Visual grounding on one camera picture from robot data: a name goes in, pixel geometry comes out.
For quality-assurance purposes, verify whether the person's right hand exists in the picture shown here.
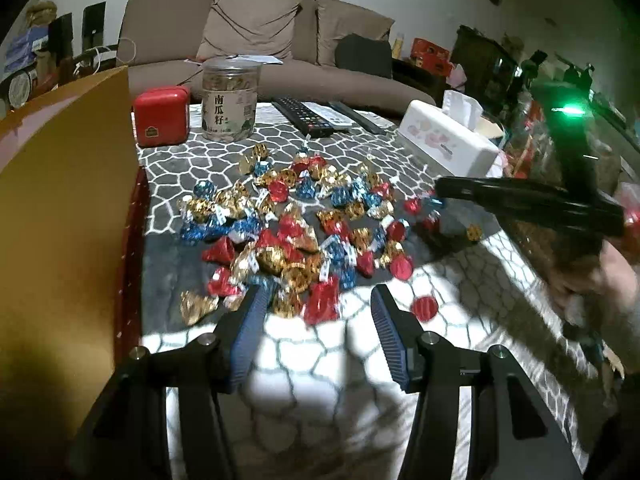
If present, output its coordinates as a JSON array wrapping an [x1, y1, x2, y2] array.
[[549, 242, 639, 347]]

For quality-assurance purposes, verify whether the lone gold candy right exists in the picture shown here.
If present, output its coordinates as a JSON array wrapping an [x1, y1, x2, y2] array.
[[465, 224, 483, 243]]

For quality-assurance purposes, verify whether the gold foil candy front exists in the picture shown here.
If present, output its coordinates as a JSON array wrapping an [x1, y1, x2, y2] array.
[[180, 290, 219, 326]]

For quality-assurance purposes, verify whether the white tissue box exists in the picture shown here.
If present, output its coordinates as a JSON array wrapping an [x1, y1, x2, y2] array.
[[398, 90, 504, 178]]

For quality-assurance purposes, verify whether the red round foil candy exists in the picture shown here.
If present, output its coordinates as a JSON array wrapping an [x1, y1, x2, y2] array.
[[410, 296, 439, 323]]

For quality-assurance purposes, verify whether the patterned grey white table cloth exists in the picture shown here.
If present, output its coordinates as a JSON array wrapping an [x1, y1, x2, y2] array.
[[138, 106, 605, 479]]

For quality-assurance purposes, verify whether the large red foil candy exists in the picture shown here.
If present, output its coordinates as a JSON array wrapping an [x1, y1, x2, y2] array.
[[303, 274, 340, 326]]

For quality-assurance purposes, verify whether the slim grey remote control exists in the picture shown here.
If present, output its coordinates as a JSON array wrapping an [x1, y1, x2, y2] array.
[[329, 102, 386, 136]]

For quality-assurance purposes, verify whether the gold and red gift box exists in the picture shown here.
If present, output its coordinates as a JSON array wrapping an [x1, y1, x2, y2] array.
[[1, 68, 139, 443]]

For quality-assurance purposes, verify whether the black remote control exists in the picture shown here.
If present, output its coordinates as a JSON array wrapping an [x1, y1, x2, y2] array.
[[271, 98, 335, 139]]

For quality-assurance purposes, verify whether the black cushion on sofa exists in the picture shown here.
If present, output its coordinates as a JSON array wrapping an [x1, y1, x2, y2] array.
[[334, 34, 393, 79]]

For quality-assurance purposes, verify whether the brown sofa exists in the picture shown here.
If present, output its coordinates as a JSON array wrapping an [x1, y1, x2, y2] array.
[[116, 0, 434, 114]]

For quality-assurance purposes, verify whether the small red tin box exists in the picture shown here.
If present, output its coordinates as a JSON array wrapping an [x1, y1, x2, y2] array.
[[132, 86, 191, 148]]

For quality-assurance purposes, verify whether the clear jar of pumpkin seeds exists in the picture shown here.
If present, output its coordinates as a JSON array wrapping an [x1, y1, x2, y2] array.
[[202, 58, 262, 143]]

